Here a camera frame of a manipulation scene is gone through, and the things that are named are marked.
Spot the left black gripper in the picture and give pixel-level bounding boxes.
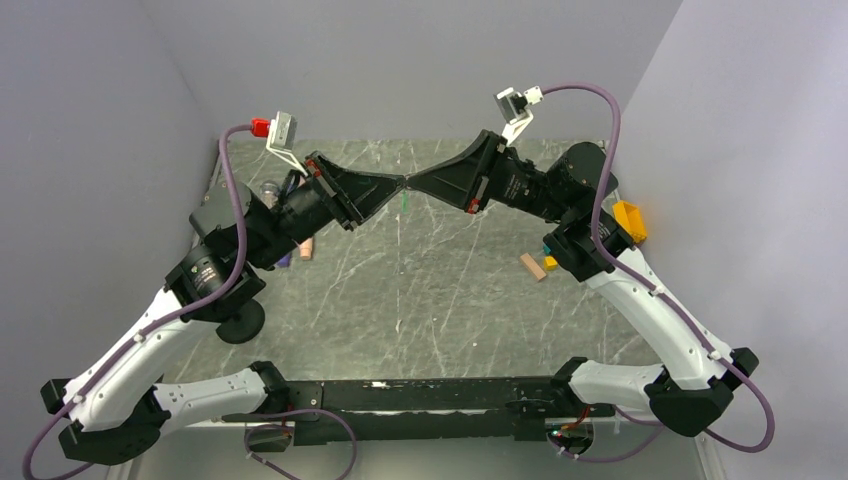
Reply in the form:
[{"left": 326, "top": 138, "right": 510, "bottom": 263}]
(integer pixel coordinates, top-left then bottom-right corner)
[{"left": 248, "top": 149, "right": 407, "bottom": 270}]

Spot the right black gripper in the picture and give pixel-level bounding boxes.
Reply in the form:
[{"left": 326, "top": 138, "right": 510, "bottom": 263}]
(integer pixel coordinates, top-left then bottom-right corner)
[{"left": 407, "top": 129, "right": 572, "bottom": 225}]

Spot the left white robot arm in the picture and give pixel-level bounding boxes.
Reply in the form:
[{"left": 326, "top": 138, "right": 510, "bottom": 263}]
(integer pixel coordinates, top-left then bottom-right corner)
[{"left": 41, "top": 153, "right": 405, "bottom": 465}]

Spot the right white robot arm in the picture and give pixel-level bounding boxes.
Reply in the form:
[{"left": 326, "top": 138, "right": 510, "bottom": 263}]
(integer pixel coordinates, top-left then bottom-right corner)
[{"left": 406, "top": 130, "right": 759, "bottom": 437}]

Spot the pink microphone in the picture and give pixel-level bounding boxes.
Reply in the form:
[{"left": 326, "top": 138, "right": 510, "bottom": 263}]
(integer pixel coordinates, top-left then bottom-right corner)
[{"left": 298, "top": 238, "right": 314, "bottom": 260}]

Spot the glitter silver microphone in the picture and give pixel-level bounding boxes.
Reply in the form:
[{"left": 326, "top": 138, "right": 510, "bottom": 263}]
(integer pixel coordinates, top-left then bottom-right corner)
[{"left": 259, "top": 181, "right": 280, "bottom": 209}]

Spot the tan rectangular wooden block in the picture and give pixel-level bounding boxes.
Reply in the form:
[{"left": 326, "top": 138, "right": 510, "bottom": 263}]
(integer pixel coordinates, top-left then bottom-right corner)
[{"left": 519, "top": 253, "right": 547, "bottom": 282}]

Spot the yellow small wooden block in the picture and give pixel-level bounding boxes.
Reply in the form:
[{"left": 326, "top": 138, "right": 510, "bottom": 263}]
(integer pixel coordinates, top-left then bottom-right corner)
[{"left": 543, "top": 255, "right": 559, "bottom": 271}]

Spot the yellow plastic bin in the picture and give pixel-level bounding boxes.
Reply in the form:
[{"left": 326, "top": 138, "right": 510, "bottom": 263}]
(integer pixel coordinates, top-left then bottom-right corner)
[{"left": 612, "top": 200, "right": 648, "bottom": 244}]

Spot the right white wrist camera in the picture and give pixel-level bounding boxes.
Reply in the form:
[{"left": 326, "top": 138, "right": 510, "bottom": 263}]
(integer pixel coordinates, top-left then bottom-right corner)
[{"left": 494, "top": 86, "right": 544, "bottom": 146}]

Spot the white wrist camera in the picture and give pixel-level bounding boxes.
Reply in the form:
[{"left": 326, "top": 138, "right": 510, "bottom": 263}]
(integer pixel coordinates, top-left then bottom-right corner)
[
  {"left": 494, "top": 86, "right": 544, "bottom": 146},
  {"left": 265, "top": 111, "right": 307, "bottom": 176}
]

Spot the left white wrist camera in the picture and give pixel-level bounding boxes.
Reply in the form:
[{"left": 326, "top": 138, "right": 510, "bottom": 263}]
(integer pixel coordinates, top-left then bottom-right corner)
[{"left": 265, "top": 111, "right": 307, "bottom": 176}]

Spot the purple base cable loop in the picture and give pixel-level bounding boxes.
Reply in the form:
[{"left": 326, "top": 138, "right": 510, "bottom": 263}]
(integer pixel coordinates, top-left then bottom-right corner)
[{"left": 243, "top": 410, "right": 357, "bottom": 480}]

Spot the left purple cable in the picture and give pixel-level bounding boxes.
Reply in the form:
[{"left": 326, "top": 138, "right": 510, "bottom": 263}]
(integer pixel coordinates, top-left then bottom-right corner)
[{"left": 21, "top": 121, "right": 273, "bottom": 480}]

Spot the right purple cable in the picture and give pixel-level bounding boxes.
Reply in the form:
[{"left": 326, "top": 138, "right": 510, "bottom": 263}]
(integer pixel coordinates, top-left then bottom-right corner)
[{"left": 539, "top": 82, "right": 776, "bottom": 455}]

